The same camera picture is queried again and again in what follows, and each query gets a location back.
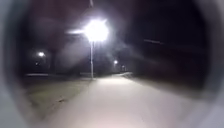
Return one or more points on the pale paved path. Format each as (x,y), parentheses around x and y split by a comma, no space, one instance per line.
(116,103)

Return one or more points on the distant street lamp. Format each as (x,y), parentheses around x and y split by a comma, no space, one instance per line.
(41,54)
(115,62)

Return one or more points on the dark grass verge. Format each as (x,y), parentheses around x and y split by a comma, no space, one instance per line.
(55,91)

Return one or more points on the street lamp pole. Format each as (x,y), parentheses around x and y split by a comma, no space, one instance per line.
(92,50)

